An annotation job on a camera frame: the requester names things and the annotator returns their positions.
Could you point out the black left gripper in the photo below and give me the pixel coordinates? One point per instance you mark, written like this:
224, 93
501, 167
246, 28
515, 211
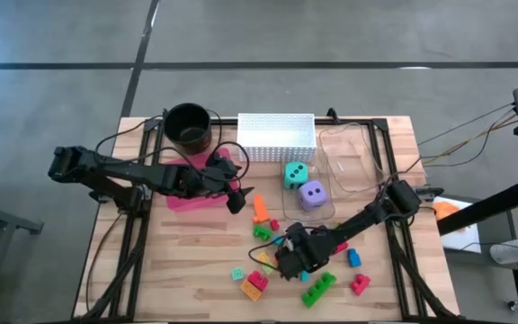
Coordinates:
209, 182

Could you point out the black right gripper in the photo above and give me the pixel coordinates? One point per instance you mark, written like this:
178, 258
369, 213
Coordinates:
313, 252

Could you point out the cyan small brick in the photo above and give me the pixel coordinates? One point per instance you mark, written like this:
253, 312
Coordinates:
278, 240
305, 277

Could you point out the light green small brick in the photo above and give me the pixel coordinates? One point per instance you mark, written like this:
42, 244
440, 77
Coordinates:
268, 269

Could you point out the green two-stud toy block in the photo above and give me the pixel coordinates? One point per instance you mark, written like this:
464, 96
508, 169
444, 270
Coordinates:
262, 232

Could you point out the orange long toy block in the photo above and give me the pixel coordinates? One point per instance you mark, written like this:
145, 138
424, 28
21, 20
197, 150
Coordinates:
261, 209

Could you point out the green long toy block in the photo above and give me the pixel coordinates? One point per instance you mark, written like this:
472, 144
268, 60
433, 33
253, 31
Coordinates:
318, 289

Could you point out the red stepped toy block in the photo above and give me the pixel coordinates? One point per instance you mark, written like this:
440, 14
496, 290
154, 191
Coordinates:
360, 284
342, 247
258, 281

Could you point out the purple foam die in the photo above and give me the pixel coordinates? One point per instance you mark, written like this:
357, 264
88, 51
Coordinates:
313, 195

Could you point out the blue toy block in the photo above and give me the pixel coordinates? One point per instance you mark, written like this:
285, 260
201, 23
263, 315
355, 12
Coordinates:
354, 258

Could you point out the yellow-orange toy brick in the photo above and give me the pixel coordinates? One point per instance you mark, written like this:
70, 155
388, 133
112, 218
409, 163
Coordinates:
250, 291

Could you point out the teal foam die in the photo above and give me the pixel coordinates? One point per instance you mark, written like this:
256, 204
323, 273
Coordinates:
296, 176

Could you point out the black round bucket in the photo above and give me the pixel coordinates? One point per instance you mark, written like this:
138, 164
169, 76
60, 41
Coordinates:
187, 135

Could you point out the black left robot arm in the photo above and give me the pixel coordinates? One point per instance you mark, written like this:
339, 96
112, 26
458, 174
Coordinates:
119, 168

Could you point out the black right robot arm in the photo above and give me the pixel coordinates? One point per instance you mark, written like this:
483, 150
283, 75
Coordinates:
358, 220

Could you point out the yellow small brick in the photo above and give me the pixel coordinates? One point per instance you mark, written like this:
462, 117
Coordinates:
263, 258

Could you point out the red small brick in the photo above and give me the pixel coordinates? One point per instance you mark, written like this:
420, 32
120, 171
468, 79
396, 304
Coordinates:
274, 224

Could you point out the clear plastic bin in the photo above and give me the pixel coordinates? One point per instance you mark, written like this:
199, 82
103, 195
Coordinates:
295, 211
353, 153

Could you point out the pink translucent plastic tray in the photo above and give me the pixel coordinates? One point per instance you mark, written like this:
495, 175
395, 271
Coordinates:
187, 204

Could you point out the pale teal small brick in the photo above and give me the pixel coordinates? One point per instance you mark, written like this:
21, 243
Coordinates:
237, 273

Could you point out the white perforated basket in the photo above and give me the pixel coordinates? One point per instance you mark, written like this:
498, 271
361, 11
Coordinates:
277, 139

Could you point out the orange object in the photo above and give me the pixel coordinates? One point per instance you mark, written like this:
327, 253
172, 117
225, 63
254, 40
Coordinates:
447, 210

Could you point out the white side table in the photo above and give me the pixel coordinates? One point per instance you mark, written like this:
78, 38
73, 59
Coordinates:
463, 238

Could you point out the black equipment stand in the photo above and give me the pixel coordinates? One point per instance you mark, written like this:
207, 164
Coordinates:
488, 207

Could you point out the grey metal rack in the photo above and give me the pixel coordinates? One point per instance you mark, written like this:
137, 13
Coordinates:
16, 221

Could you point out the caster wheel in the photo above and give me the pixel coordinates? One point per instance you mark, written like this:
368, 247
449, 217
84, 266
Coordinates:
516, 307

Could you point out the black aluminium table frame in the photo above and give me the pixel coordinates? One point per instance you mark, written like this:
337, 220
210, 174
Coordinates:
227, 121

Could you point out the black clamp mount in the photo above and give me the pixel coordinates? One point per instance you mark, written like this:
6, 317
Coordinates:
432, 191

